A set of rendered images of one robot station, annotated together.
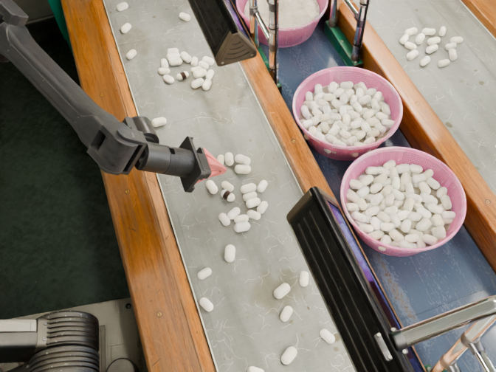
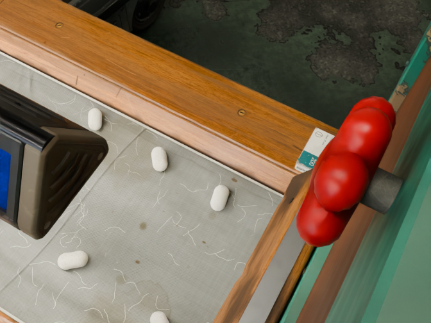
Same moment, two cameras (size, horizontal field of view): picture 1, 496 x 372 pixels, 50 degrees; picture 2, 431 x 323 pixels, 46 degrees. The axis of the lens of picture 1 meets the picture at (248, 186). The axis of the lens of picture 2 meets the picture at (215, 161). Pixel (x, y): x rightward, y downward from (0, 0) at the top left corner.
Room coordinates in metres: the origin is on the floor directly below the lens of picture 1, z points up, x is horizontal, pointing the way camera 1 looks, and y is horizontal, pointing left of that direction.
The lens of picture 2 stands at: (1.51, 0.13, 1.36)
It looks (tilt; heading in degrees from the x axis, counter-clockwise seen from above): 62 degrees down; 133
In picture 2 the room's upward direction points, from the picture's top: 2 degrees clockwise
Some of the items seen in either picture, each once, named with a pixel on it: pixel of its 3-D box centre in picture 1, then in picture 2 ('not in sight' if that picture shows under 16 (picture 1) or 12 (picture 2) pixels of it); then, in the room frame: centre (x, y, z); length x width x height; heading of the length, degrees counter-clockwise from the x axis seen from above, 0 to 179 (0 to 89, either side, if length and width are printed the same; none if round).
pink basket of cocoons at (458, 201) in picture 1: (398, 206); not in sight; (0.60, -0.33, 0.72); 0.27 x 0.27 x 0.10
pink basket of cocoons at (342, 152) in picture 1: (345, 117); not in sight; (0.87, -0.26, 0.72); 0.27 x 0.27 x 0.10
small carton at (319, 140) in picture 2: not in sight; (317, 153); (1.38, 0.46, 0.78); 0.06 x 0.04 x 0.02; 106
